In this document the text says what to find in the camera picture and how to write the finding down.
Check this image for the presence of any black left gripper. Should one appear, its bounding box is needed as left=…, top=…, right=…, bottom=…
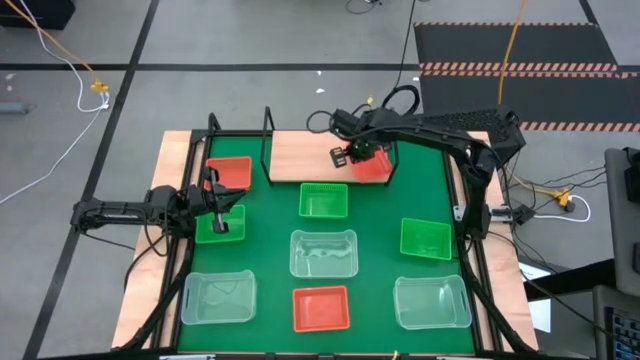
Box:
left=180, top=166, right=249, bottom=235

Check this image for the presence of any yellow hanging cable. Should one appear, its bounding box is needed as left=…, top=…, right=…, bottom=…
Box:
left=497, top=0, right=529, bottom=105

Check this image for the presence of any black floor cable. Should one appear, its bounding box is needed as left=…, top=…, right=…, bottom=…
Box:
left=394, top=0, right=417, bottom=94

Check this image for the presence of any clear plastic bin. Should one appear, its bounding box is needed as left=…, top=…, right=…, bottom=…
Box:
left=392, top=274, right=473, bottom=331
left=289, top=229, right=360, bottom=279
left=180, top=269, right=258, bottom=326

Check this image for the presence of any white cable loop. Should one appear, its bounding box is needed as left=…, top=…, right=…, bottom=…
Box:
left=532, top=193, right=592, bottom=224

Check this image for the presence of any black box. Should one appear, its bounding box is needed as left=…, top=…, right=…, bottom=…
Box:
left=0, top=0, right=76, bottom=30

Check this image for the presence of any grey cabinet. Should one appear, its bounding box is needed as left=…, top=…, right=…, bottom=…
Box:
left=603, top=146, right=640, bottom=297

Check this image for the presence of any orange plastic basket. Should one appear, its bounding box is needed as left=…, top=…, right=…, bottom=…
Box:
left=292, top=285, right=351, bottom=334
left=349, top=147, right=394, bottom=184
left=205, top=156, right=253, bottom=192

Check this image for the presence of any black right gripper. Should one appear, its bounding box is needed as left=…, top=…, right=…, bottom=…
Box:
left=328, top=137, right=379, bottom=170

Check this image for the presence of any wooden shelf with black frame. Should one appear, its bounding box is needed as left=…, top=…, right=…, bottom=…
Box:
left=261, top=105, right=401, bottom=187

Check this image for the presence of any green plastic basket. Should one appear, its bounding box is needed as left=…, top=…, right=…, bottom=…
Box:
left=399, top=217, right=453, bottom=262
left=194, top=203, right=247, bottom=245
left=298, top=182, right=349, bottom=220

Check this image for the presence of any green table mat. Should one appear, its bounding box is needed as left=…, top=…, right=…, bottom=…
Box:
left=177, top=135, right=476, bottom=355

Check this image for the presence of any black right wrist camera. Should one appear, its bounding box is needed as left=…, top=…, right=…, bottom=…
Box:
left=330, top=108, right=357, bottom=137

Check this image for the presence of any yellow power plug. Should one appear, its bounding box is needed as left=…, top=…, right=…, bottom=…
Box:
left=549, top=187, right=574, bottom=207

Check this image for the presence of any yellow floor cable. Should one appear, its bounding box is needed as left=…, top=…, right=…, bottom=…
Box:
left=2, top=0, right=101, bottom=86

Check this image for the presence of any white floor cable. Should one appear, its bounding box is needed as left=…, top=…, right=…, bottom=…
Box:
left=0, top=0, right=111, bottom=206

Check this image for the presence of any grey device with keys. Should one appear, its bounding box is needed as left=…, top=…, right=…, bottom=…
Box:
left=592, top=284, right=640, bottom=360

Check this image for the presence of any black hazard-striped floor mat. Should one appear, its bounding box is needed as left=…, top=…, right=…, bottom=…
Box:
left=413, top=21, right=640, bottom=132

